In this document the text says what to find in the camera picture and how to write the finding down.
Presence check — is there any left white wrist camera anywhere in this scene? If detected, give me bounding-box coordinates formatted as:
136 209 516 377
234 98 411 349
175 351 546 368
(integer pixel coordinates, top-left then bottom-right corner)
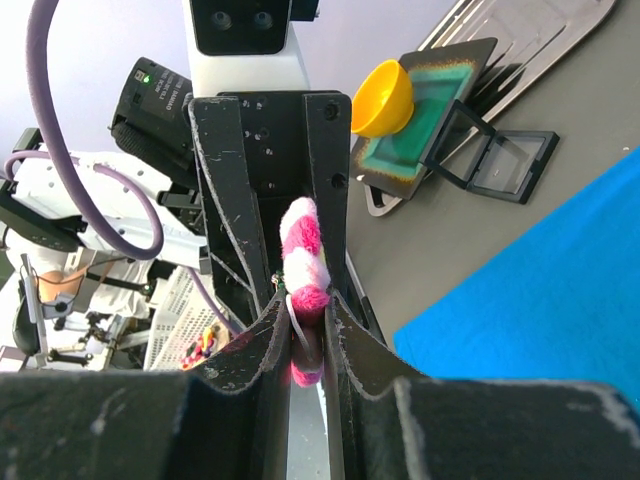
182 0 319 98

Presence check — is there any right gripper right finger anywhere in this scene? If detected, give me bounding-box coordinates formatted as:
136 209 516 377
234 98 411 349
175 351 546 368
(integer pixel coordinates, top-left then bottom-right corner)
325 291 639 479

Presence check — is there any black box green lining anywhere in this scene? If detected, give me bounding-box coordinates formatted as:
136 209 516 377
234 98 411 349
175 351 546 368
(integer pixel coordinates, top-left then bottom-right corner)
350 37 498 200

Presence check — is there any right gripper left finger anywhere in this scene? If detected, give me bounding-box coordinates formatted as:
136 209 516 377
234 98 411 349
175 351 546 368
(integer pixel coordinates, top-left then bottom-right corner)
1 293 291 479

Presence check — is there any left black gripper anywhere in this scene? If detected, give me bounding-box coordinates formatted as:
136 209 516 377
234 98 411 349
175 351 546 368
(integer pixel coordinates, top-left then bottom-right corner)
111 57 351 325

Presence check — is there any pink flower smiley brooch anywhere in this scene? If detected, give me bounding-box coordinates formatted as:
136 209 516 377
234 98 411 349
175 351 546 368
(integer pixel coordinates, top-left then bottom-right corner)
279 197 331 387

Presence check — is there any blue t-shirt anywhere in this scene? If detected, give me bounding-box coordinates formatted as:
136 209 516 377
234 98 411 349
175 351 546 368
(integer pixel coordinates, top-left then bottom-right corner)
393 153 639 401

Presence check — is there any orange bowl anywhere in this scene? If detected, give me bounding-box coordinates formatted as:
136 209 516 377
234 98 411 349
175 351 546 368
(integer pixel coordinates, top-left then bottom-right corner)
351 59 414 138

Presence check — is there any small black square lid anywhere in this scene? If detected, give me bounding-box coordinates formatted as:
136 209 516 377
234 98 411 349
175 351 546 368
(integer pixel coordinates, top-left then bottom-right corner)
423 100 560 205

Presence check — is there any white perforated plastic basket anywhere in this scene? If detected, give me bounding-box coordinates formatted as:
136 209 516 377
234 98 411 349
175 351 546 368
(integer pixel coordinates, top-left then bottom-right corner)
143 267 230 371

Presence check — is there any metal tray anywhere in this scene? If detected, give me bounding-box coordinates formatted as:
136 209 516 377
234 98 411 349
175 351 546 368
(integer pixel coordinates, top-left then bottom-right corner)
359 1 615 217

